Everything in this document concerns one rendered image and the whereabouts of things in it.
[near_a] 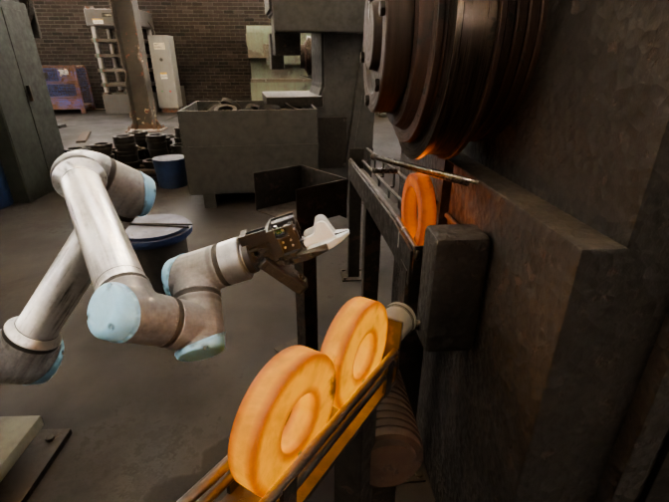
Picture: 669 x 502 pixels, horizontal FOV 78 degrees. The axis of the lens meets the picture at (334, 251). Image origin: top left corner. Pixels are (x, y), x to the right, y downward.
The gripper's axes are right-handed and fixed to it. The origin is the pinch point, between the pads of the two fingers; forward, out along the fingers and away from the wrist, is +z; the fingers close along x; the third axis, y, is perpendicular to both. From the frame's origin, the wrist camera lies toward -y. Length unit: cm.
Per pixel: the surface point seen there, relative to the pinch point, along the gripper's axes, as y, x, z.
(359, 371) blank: -6.9, -31.0, -2.3
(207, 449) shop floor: -60, 13, -61
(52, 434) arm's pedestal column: -43, 19, -105
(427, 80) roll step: 23.9, -3.4, 21.5
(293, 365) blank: 7.7, -43.9, -6.6
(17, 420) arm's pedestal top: -32, 16, -108
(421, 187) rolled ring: 1.7, 8.4, 18.6
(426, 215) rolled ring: -3.2, 4.7, 17.6
